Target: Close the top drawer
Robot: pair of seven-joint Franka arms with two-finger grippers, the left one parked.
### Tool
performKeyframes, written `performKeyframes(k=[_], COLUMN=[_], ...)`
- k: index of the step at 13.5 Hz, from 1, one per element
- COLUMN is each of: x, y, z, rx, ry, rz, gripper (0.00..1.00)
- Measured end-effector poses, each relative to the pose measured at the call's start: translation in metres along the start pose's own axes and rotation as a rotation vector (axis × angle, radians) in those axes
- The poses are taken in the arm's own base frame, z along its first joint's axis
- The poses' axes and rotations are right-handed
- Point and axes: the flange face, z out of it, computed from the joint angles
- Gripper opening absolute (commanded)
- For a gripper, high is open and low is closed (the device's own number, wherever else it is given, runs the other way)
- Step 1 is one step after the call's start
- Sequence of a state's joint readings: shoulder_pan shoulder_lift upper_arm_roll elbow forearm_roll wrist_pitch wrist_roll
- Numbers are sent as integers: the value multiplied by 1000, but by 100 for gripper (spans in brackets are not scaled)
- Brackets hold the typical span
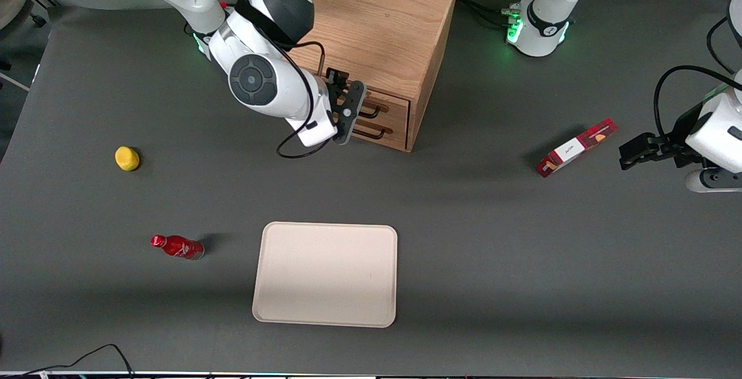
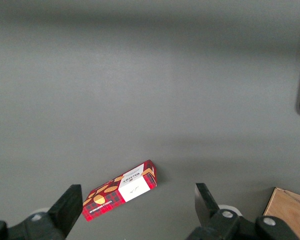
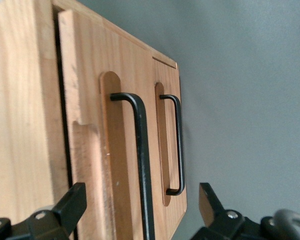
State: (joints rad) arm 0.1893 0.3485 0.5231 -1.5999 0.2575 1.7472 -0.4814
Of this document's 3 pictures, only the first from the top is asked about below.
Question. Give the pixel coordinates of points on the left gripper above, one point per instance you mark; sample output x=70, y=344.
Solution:
x=676, y=142

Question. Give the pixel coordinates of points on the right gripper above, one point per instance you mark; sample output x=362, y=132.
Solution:
x=334, y=81

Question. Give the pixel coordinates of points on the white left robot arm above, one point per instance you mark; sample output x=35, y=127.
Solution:
x=548, y=19

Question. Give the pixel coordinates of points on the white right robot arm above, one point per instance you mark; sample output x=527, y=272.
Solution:
x=252, y=80

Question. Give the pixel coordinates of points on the wooden lower drawer front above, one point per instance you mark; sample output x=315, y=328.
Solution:
x=397, y=138

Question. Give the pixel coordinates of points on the oak wooden drawer cabinet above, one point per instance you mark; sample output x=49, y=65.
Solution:
x=382, y=25

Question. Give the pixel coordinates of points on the red tartan shortbread box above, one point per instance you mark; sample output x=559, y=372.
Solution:
x=574, y=148

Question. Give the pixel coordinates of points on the beige rectangular plastic tray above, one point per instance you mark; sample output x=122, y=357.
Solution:
x=324, y=274

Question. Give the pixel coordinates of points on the red soda bottle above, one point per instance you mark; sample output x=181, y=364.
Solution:
x=177, y=247

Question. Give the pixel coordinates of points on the yellow lemon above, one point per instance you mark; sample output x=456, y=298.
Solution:
x=127, y=159

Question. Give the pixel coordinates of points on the rolling stand base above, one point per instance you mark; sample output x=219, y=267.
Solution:
x=14, y=8

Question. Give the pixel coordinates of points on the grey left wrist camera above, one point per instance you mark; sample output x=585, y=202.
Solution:
x=716, y=181

